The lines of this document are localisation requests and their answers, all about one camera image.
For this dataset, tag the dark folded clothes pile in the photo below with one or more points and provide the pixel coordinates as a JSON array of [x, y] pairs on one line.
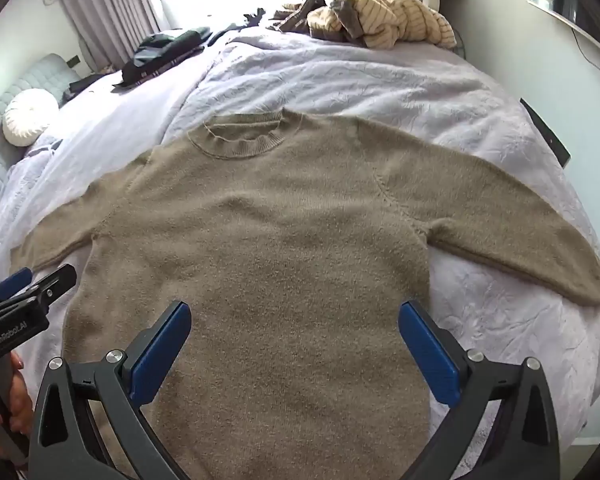
[[165, 50]]

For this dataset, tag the black clothes by headboard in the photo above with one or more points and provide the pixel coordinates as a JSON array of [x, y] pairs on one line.
[[87, 85]]

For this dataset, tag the person's left hand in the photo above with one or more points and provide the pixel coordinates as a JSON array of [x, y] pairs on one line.
[[22, 400]]

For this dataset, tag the grey pleated curtain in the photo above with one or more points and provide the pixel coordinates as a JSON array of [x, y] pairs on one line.
[[105, 15]]

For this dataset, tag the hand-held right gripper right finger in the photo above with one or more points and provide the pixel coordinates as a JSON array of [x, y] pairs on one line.
[[427, 352]]

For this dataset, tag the black flat device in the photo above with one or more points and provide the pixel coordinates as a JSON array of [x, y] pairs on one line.
[[547, 132]]

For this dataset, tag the small black cloth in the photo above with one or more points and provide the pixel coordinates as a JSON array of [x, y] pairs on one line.
[[245, 20]]

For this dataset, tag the cream striped garment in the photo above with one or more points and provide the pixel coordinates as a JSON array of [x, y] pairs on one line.
[[380, 15]]

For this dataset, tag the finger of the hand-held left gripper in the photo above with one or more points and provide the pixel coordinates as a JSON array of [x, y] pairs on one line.
[[11, 282], [55, 280]]

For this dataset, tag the dark brown garment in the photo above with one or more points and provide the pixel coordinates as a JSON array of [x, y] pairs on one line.
[[292, 17]]

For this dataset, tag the lavender embossed bedspread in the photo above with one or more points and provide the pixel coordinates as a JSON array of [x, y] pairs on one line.
[[370, 80]]

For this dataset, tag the brown knit sweater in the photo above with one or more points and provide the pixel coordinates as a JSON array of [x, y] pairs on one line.
[[280, 240]]

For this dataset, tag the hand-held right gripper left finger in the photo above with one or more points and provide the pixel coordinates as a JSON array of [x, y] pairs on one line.
[[160, 355]]

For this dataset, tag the white round pleated pillow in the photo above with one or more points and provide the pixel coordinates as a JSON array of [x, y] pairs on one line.
[[29, 117]]

